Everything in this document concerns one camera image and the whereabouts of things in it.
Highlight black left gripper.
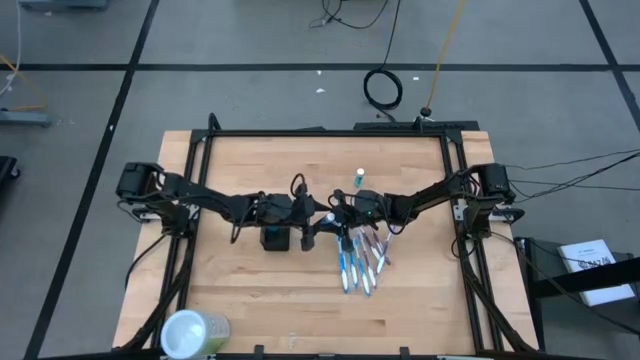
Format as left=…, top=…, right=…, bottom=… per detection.
left=291, top=194, right=333, bottom=253

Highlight blue toothbrush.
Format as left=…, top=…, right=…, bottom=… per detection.
left=352, top=237, right=372, bottom=298
left=337, top=234, right=350, bottom=295
left=348, top=244, right=360, bottom=291

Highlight purple toothbrush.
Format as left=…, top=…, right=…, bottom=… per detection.
left=375, top=230, right=396, bottom=275
left=369, top=227, right=392, bottom=266

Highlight blue and white toothbrushes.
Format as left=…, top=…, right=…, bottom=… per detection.
left=358, top=227, right=379, bottom=290

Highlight black cart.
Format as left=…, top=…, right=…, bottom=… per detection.
left=513, top=235, right=640, bottom=360

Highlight white booklet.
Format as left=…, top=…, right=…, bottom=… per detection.
left=556, top=238, right=637, bottom=308

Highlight grey floor stand base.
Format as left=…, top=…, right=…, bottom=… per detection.
left=18, top=0, right=109, bottom=12
left=0, top=108, right=53, bottom=128

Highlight black chair base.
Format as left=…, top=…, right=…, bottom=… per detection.
left=0, top=155, right=22, bottom=190

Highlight black wire caddy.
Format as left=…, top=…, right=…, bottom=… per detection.
left=259, top=225, right=292, bottom=253

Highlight black metal table frame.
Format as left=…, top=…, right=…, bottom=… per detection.
left=112, top=112, right=541, bottom=360

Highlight coiled black cable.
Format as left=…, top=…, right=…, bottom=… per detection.
left=362, top=0, right=404, bottom=124

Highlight yellow cable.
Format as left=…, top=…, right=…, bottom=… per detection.
left=424, top=0, right=469, bottom=110

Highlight white cable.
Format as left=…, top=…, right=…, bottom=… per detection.
left=0, top=0, right=25, bottom=99

